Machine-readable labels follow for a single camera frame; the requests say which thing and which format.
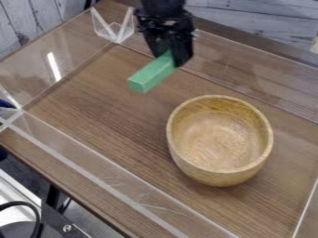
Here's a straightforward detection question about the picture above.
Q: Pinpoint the black cable loop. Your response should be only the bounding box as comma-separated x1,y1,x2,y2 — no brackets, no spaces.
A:
0,200,44,238

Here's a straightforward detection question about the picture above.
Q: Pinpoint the black table leg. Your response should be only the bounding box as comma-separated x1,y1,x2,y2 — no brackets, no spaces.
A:
45,185,61,209

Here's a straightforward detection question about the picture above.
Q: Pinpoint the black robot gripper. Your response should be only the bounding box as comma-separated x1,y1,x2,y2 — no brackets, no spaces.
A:
133,0,195,67

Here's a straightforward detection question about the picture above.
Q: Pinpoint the brown wooden bowl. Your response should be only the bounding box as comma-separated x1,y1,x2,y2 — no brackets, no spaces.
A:
167,95,274,187

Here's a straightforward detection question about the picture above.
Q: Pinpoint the grey metal base plate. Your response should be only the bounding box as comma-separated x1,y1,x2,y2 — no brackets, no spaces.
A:
40,204,92,238

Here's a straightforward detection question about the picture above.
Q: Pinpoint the clear acrylic tray enclosure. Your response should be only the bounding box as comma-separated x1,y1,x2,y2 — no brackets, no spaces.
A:
0,1,318,238

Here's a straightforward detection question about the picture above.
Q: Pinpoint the blue object at edge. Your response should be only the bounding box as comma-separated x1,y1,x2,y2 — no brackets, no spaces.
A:
0,99,14,109

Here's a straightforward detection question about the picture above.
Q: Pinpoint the green rectangular block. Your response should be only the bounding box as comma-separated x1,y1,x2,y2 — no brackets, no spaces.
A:
128,51,177,93

